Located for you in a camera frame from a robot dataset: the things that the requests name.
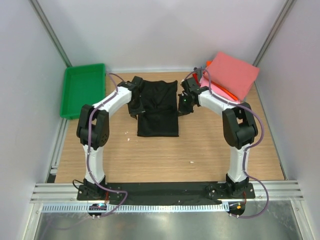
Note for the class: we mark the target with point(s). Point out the left aluminium corner post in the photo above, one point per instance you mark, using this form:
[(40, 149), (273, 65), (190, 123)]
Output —
[(50, 31)]

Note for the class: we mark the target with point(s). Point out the right aluminium corner post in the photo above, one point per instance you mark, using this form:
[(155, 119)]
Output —
[(279, 21)]

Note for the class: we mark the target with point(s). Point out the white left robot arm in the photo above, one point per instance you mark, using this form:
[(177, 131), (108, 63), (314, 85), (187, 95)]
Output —
[(93, 131)]

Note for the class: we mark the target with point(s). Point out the folded grey t shirt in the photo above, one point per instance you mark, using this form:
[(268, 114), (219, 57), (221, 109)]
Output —
[(200, 70)]

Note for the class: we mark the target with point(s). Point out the white slotted cable duct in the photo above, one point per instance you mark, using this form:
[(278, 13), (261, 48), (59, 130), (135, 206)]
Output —
[(98, 208)]

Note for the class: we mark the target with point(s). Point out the folded orange t shirt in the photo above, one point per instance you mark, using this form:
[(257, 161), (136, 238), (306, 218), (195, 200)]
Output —
[(232, 96)]

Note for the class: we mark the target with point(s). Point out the folded salmon pink t shirt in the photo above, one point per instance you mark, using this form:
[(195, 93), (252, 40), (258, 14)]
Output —
[(233, 74)]

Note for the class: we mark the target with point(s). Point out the aluminium corner post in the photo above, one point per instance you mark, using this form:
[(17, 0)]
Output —
[(50, 31), (279, 21)]

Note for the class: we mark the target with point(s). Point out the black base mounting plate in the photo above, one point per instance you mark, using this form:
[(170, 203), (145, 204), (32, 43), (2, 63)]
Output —
[(154, 192)]

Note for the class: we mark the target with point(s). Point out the folded light pink t shirt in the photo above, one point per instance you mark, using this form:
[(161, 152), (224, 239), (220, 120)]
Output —
[(205, 83)]

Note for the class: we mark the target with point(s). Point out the aluminium frame rail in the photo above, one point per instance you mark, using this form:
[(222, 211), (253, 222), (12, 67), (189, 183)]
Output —
[(278, 190)]

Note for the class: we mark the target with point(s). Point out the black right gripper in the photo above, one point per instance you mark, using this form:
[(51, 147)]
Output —
[(182, 110)]

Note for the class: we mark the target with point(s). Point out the green plastic bin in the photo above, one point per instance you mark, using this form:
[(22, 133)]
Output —
[(85, 84)]

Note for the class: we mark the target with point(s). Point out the black t shirt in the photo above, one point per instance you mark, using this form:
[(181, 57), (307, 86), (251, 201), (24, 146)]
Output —
[(159, 101)]

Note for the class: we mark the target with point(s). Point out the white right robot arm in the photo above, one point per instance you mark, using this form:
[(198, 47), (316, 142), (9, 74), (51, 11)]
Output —
[(239, 129)]

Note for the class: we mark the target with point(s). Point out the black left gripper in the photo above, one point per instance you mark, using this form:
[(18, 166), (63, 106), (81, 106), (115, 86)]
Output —
[(134, 113)]

